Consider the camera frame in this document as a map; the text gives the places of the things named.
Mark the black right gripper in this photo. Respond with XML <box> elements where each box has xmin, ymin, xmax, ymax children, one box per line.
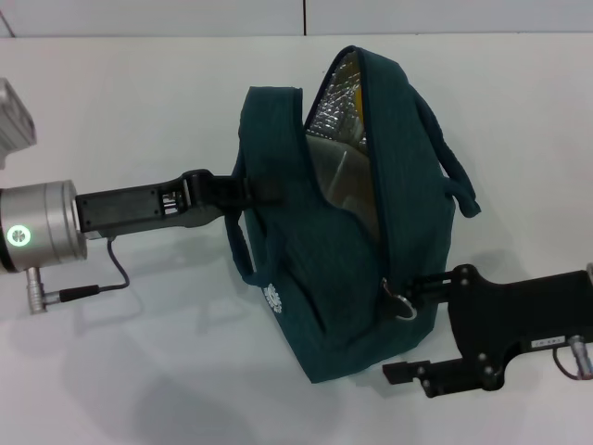
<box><xmin>382</xmin><ymin>262</ymin><xmax>593</xmax><ymax>400</ymax></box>

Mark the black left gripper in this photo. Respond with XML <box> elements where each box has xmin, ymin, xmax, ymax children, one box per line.
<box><xmin>75</xmin><ymin>169</ymin><xmax>284</xmax><ymax>241</ymax></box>

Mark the silver zipper pull ring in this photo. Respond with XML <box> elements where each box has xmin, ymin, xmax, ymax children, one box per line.
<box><xmin>392</xmin><ymin>290</ymin><xmax>419</xmax><ymax>323</ymax></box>

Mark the clear container with blue seal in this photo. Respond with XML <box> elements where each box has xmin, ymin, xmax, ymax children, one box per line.
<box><xmin>305</xmin><ymin>133</ymin><xmax>372</xmax><ymax>219</ymax></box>

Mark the dark teal lunch bag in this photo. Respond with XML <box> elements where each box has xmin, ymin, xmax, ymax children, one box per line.
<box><xmin>224</xmin><ymin>44</ymin><xmax>481</xmax><ymax>385</ymax></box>

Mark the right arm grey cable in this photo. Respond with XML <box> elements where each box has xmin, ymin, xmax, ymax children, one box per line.
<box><xmin>553</xmin><ymin>336</ymin><xmax>593</xmax><ymax>382</ymax></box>

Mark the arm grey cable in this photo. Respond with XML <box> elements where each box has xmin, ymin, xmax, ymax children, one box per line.
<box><xmin>553</xmin><ymin>336</ymin><xmax>593</xmax><ymax>382</ymax></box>
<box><xmin>25</xmin><ymin>235</ymin><xmax>131</xmax><ymax>315</ymax></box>

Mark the left arm grey cable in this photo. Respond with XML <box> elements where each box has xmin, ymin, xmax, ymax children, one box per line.
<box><xmin>25</xmin><ymin>235</ymin><xmax>131</xmax><ymax>315</ymax></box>

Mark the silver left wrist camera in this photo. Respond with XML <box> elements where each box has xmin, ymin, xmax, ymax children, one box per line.
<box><xmin>0</xmin><ymin>77</ymin><xmax>38</xmax><ymax>157</ymax></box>

